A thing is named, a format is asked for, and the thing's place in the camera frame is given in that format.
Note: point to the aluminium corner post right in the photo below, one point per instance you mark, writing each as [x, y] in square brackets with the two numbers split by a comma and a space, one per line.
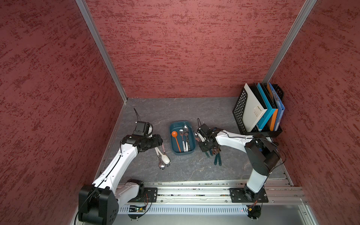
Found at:
[293, 32]

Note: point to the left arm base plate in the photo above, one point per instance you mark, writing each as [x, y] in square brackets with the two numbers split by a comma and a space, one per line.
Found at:
[145, 194]

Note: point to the white handle steel spoon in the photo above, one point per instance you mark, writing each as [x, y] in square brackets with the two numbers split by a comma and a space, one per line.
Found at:
[181, 132]

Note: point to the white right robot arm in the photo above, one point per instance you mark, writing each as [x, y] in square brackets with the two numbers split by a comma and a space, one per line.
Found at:
[262, 155]

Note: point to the teal folder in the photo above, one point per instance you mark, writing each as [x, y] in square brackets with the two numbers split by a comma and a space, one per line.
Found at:
[269, 107]

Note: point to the blue folder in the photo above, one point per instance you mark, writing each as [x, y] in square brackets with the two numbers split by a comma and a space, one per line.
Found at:
[278, 102]

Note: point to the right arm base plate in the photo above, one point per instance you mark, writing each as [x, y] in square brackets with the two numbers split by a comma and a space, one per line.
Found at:
[239, 195]

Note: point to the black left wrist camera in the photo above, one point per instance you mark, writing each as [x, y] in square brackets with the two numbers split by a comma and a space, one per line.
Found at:
[143, 129]

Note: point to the aluminium corner post left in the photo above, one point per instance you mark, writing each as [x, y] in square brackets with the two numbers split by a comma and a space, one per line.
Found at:
[101, 47]

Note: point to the black folder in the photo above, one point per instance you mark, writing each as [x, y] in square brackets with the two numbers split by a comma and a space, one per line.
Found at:
[258, 95]

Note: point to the teal plastic storage box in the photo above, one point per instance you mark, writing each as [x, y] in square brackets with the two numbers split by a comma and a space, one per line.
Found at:
[176, 126]

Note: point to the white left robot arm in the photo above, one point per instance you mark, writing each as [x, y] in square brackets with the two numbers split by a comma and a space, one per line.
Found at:
[98, 204]

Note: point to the orange plastic spoon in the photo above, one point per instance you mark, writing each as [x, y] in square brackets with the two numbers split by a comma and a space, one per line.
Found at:
[174, 135]

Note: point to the orange folder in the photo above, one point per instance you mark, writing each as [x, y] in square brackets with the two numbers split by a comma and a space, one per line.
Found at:
[271, 123]

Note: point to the black mesh file rack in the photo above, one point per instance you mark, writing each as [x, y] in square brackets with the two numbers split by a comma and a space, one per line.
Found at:
[238, 111]

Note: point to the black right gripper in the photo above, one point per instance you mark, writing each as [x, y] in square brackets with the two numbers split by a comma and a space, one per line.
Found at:
[203, 149]

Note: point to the aluminium rail frame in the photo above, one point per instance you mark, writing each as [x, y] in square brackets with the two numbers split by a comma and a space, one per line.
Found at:
[213, 198]

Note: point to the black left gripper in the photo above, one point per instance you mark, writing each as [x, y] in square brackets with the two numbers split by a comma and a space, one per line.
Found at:
[157, 142]

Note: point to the white handled steel spoon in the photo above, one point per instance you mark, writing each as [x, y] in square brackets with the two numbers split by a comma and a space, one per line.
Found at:
[161, 164]

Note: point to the white folder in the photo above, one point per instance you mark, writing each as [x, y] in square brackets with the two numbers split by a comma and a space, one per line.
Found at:
[253, 110]

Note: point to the pink handled spoon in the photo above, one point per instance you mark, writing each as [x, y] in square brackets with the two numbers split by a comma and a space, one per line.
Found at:
[163, 147]

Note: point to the patterned handle steel spoon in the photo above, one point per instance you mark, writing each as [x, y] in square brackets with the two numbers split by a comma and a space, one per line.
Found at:
[186, 130]

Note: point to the aluminium corner post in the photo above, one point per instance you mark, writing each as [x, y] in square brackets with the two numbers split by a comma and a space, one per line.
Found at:
[101, 47]
[293, 32]

